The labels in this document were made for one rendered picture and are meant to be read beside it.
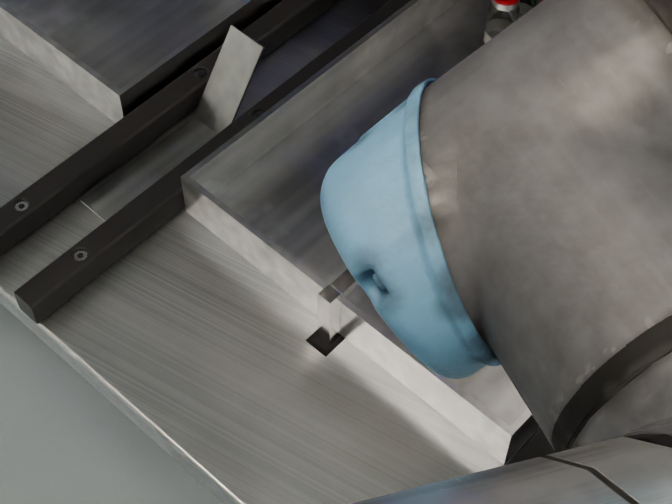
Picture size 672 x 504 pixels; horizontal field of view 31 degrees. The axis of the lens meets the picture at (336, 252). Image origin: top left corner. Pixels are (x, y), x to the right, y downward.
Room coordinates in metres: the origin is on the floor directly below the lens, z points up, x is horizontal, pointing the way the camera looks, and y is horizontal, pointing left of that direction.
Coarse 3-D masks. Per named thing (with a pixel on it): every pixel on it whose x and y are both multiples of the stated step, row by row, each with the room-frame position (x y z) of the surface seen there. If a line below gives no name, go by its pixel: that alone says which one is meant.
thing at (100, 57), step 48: (0, 0) 0.66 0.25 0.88; (48, 0) 0.66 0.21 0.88; (96, 0) 0.66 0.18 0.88; (144, 0) 0.66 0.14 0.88; (192, 0) 0.66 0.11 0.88; (240, 0) 0.67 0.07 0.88; (48, 48) 0.59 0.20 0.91; (96, 48) 0.61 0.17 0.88; (144, 48) 0.62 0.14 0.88; (192, 48) 0.59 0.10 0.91; (96, 96) 0.56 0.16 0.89; (144, 96) 0.55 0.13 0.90
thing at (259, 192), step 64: (448, 0) 0.66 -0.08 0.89; (384, 64) 0.60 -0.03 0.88; (448, 64) 0.60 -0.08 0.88; (256, 128) 0.51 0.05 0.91; (320, 128) 0.54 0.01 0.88; (192, 192) 0.46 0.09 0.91; (256, 192) 0.49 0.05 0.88; (320, 192) 0.49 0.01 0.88; (256, 256) 0.43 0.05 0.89; (320, 256) 0.44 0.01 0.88; (448, 384) 0.33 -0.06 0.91; (512, 384) 0.35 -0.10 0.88; (512, 448) 0.30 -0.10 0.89
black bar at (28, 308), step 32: (352, 32) 0.61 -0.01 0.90; (320, 64) 0.58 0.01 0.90; (224, 128) 0.53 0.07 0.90; (192, 160) 0.50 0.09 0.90; (160, 192) 0.47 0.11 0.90; (128, 224) 0.45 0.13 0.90; (160, 224) 0.46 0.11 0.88; (64, 256) 0.42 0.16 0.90; (96, 256) 0.42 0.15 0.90; (32, 288) 0.40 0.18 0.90; (64, 288) 0.40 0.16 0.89
